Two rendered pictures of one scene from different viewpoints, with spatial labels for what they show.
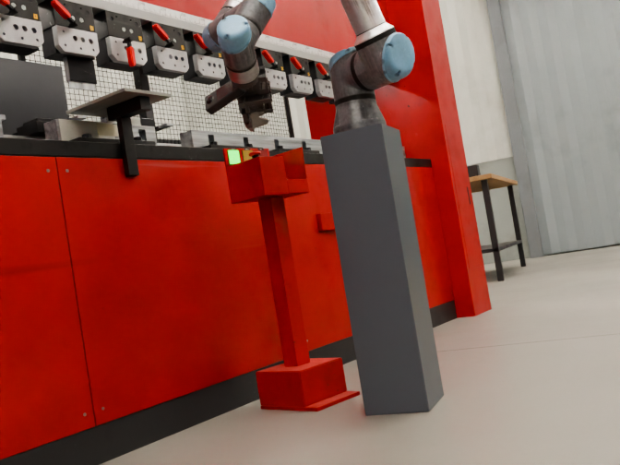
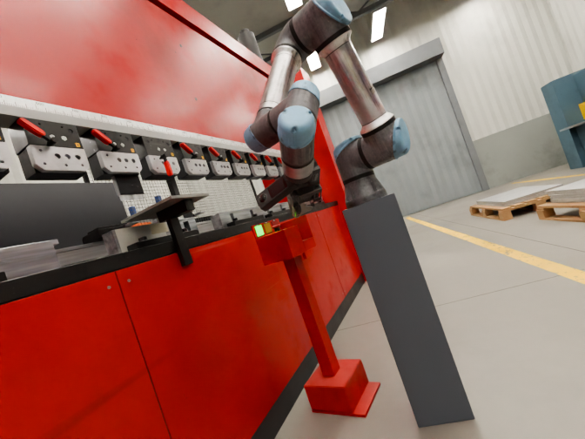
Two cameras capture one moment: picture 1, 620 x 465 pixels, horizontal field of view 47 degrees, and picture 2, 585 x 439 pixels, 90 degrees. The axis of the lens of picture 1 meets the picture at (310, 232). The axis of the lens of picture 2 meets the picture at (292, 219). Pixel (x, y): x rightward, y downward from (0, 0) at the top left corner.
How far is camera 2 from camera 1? 1.09 m
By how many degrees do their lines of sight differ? 9
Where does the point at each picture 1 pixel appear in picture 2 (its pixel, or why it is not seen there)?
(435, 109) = (335, 174)
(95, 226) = (164, 321)
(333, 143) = (354, 214)
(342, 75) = (351, 158)
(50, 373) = not seen: outside the picture
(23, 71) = (85, 190)
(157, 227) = (213, 299)
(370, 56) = (380, 140)
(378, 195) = (401, 251)
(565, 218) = not seen: hidden behind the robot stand
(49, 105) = (110, 211)
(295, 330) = (327, 349)
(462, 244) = not seen: hidden behind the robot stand
